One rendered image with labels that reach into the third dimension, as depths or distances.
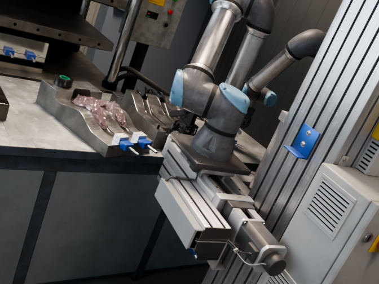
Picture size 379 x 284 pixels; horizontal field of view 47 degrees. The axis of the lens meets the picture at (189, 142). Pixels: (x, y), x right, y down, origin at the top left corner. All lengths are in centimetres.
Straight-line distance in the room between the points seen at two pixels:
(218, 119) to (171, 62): 329
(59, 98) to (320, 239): 125
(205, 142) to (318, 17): 333
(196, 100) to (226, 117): 11
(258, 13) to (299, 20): 319
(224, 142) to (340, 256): 51
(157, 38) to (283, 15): 248
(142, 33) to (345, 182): 183
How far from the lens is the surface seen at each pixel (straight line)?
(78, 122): 183
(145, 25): 270
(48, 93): 198
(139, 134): 183
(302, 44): 192
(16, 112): 190
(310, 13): 471
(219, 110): 139
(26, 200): 185
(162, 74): 468
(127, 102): 217
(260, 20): 162
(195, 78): 141
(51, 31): 245
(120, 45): 253
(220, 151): 142
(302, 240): 126
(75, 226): 201
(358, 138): 128
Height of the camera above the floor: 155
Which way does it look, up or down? 20 degrees down
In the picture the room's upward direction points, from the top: 22 degrees clockwise
